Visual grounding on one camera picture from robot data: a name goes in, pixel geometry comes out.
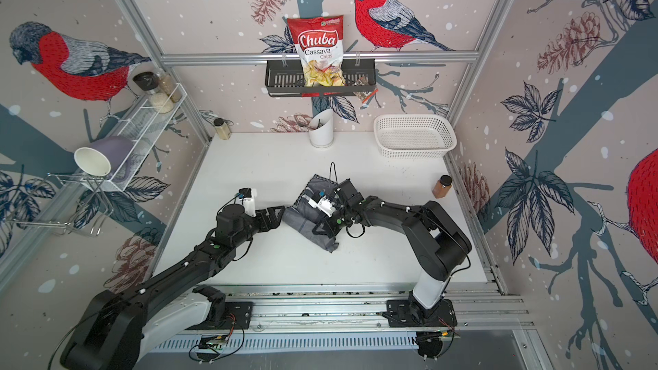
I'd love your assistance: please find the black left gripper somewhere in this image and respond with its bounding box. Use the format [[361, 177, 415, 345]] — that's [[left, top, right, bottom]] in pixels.
[[232, 205, 287, 249]]

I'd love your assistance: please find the grey plaid pillowcase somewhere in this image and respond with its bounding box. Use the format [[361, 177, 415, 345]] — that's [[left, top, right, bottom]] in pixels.
[[282, 174, 339, 253]]

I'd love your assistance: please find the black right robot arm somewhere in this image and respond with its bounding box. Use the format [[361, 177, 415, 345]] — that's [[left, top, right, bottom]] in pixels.
[[308, 179, 472, 310]]

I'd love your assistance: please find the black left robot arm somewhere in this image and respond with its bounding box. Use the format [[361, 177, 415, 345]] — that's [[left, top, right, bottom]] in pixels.
[[58, 203, 284, 369]]

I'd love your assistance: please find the white utensil holder cup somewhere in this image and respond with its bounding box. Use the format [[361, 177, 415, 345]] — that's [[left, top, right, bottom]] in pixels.
[[308, 109, 334, 148]]

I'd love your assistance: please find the white perforated plastic basket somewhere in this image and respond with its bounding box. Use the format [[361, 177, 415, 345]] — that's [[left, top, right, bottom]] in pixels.
[[373, 114, 458, 159]]

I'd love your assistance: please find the brown spice bottle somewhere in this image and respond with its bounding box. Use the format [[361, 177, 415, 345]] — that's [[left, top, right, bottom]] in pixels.
[[432, 174, 452, 199]]

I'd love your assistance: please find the small yellow spice jar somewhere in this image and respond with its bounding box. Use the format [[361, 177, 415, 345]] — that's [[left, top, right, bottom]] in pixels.
[[212, 118, 231, 140]]

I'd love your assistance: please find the purple white cup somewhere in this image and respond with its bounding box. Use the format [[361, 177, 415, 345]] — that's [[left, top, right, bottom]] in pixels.
[[74, 136, 134, 177]]

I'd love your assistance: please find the clear glass jar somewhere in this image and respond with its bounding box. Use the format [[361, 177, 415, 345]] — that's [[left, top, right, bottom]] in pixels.
[[155, 70, 181, 103]]

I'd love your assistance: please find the black lid spice jar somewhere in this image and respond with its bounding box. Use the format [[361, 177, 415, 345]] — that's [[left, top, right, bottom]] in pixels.
[[133, 71, 175, 114]]

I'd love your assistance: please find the red Chuba chips bag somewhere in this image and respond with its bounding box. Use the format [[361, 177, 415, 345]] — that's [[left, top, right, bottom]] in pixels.
[[288, 15, 345, 87]]

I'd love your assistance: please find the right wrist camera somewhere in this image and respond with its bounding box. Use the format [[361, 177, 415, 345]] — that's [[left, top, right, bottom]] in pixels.
[[310, 192, 336, 217]]

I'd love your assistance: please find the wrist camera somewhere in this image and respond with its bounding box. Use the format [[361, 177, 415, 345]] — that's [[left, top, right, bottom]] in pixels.
[[310, 192, 336, 217], [238, 188, 257, 218]]

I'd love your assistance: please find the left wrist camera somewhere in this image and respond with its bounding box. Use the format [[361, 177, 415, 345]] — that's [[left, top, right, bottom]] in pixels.
[[238, 188, 257, 218]]

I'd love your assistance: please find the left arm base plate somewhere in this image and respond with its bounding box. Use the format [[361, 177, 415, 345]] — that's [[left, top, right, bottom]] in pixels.
[[204, 301, 255, 330]]

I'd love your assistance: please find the red handled brush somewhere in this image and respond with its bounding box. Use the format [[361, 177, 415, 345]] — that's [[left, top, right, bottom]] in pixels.
[[355, 88, 379, 110]]

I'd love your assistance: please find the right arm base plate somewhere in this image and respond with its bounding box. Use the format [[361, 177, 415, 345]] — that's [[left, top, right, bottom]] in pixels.
[[381, 297, 458, 328]]

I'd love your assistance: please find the white wire wall shelf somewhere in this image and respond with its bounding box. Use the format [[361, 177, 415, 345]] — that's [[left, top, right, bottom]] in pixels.
[[100, 83, 188, 192]]

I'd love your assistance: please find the black wire wall basket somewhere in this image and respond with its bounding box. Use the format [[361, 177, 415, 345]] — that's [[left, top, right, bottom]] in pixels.
[[265, 59, 376, 97]]

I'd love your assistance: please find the wire cup holder rack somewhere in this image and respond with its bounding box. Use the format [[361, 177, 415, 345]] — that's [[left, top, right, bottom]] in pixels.
[[1, 171, 116, 237]]

